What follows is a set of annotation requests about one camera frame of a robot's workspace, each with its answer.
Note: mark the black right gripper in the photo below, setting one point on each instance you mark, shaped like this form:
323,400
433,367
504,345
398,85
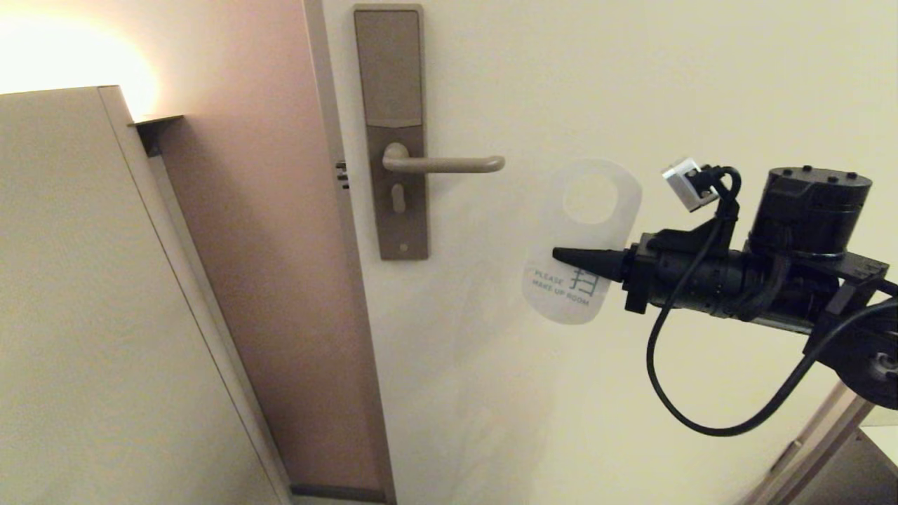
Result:
694,280

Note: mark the blue and white door hanger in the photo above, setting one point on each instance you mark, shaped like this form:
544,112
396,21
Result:
596,224

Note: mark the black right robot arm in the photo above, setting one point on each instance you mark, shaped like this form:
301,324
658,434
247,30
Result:
807,210

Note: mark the white door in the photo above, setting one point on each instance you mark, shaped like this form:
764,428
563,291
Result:
631,421

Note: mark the bronze door lock plate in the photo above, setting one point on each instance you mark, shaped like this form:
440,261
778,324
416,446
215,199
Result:
391,70

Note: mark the dark grey baseboard strip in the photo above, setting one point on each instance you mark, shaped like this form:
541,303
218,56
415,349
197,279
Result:
337,493

